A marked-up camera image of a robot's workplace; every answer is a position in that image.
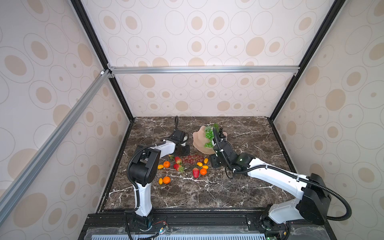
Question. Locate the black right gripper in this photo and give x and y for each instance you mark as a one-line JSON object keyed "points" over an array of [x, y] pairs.
{"points": [[213, 163]]}

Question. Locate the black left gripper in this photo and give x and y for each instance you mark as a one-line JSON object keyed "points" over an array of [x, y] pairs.
{"points": [[187, 151]]}

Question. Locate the red fake grape bunch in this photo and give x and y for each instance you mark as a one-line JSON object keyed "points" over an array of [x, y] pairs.
{"points": [[193, 159]]}

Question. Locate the fake orange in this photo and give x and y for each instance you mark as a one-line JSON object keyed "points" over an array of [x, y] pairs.
{"points": [[167, 164], [203, 171]]}

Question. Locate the pink scalloped fruit bowl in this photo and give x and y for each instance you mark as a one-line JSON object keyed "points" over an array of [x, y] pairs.
{"points": [[199, 141]]}

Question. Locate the green fake grape bunch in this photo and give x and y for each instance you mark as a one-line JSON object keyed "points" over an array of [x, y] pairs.
{"points": [[209, 134]]}

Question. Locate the black fake grape bunch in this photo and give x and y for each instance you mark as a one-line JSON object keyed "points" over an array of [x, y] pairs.
{"points": [[222, 135]]}

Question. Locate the fake orange near left arm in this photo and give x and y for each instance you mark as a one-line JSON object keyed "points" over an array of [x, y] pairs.
{"points": [[166, 180]]}

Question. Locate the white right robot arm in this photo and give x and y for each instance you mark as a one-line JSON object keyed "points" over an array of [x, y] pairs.
{"points": [[311, 202]]}

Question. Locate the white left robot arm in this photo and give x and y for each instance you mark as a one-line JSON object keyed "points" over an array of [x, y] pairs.
{"points": [[141, 172]]}

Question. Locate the red yellow-tipped fake strawberry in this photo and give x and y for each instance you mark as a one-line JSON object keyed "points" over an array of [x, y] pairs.
{"points": [[178, 160]]}

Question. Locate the silver horizontal aluminium bar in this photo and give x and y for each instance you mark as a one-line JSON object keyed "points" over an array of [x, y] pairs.
{"points": [[199, 70]]}

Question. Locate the silver diagonal aluminium bar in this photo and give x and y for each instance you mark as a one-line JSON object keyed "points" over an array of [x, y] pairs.
{"points": [[29, 173]]}

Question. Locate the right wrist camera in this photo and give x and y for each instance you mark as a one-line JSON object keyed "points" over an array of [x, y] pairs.
{"points": [[224, 151]]}

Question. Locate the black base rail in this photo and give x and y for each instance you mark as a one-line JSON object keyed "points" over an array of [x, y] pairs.
{"points": [[205, 224]]}

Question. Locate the black vertical frame post left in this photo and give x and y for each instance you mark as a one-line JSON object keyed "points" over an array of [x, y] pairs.
{"points": [[94, 40]]}

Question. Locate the black vertical frame post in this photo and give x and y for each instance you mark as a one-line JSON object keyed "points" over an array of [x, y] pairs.
{"points": [[313, 47], [94, 40]]}

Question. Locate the black vertical frame post right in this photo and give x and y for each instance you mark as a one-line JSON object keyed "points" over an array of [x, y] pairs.
{"points": [[313, 47]]}

